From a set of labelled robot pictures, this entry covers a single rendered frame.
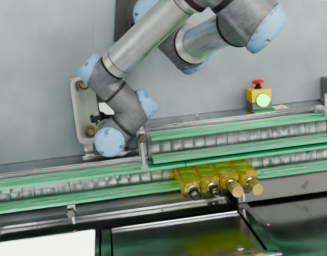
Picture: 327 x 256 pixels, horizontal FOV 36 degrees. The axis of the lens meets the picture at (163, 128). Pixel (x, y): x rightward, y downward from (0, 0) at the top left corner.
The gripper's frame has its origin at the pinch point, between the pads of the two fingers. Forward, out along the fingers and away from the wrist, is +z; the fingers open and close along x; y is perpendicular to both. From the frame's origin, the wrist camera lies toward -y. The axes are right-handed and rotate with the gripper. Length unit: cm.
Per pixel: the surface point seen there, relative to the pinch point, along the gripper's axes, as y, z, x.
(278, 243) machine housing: 39, -30, 44
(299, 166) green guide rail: 26, -3, 61
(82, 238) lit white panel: 34.3, -16.7, -12.1
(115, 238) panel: 34.7, -19.3, -2.3
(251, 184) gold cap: 22, -27, 38
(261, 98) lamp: 3, 3, 51
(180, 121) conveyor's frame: 6.9, 2.3, 23.6
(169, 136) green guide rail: 8.7, -8.4, 18.2
